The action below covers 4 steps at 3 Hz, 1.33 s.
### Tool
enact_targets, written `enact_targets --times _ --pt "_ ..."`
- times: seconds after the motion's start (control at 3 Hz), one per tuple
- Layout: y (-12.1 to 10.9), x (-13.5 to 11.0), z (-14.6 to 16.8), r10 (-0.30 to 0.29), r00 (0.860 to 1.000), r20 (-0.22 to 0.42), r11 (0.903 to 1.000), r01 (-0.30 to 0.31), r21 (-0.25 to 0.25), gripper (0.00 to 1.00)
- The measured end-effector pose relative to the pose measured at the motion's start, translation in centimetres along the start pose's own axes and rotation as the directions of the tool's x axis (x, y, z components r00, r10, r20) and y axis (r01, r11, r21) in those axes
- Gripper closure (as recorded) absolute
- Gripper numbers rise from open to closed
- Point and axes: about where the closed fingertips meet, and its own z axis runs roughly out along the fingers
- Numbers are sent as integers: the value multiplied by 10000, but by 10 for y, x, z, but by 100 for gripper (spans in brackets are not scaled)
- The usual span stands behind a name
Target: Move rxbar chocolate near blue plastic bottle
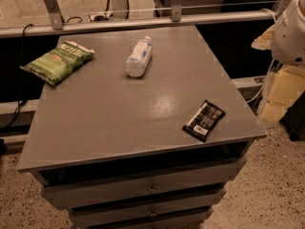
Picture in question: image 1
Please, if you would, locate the white power strip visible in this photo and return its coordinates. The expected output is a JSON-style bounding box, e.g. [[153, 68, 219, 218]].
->
[[89, 11, 112, 22]]

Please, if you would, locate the grey drawer cabinet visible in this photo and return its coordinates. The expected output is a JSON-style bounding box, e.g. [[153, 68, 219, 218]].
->
[[17, 26, 265, 229]]

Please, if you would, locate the clear plastic water bottle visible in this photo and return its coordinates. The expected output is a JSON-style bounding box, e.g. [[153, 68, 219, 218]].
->
[[125, 36, 153, 77]]

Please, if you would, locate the black rxbar chocolate wrapper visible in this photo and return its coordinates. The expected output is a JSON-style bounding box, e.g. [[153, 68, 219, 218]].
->
[[182, 100, 226, 142]]

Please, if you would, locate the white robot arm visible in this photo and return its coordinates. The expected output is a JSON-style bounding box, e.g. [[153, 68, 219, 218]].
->
[[252, 0, 305, 122]]

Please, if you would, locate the green chip bag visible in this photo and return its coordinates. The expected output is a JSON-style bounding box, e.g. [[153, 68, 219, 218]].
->
[[22, 41, 94, 86]]

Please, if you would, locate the black cable left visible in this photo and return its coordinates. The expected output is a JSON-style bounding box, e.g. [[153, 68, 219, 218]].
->
[[0, 23, 34, 131]]

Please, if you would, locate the metal railing bar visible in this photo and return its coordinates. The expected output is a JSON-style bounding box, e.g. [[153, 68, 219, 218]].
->
[[0, 9, 278, 38]]

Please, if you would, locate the white cable at robot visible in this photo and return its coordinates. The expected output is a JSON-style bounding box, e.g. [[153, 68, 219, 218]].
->
[[246, 58, 276, 104]]

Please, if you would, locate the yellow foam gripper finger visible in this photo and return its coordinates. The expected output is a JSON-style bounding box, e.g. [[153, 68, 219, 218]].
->
[[251, 26, 275, 51], [259, 65, 305, 123]]

